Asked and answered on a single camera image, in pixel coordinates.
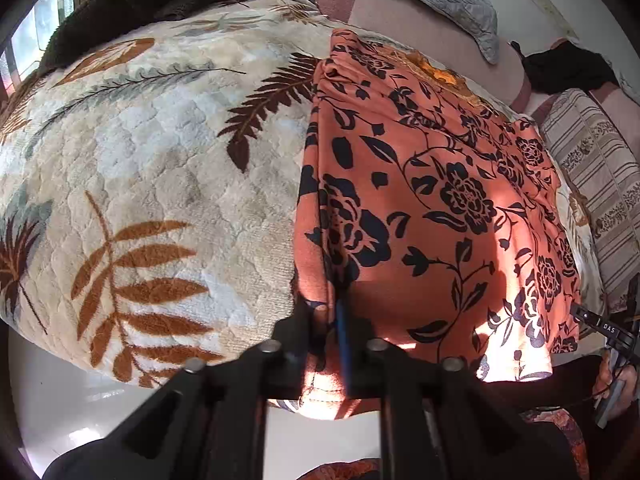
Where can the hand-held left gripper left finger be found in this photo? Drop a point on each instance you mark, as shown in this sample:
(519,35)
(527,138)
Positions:
(307,330)

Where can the orange black floral garment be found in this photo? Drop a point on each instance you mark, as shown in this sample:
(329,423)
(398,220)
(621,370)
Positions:
(430,240)

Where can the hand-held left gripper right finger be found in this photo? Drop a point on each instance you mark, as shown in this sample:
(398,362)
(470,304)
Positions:
(343,330)

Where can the cream leaf-print blanket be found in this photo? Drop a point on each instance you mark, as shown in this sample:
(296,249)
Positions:
(175,160)

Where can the person's right hand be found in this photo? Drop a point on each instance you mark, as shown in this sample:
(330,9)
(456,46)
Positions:
(606,377)

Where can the black cloth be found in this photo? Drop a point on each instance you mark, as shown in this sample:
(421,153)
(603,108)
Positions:
(565,67)

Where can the pink padded headboard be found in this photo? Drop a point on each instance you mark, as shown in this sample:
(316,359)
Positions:
(400,25)

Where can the beige striped cushion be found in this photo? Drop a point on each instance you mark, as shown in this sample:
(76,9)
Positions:
(595,170)

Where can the window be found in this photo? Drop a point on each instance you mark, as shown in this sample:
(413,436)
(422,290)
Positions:
(30,35)

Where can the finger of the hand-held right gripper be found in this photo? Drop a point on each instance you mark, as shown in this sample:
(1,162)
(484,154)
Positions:
(584,316)

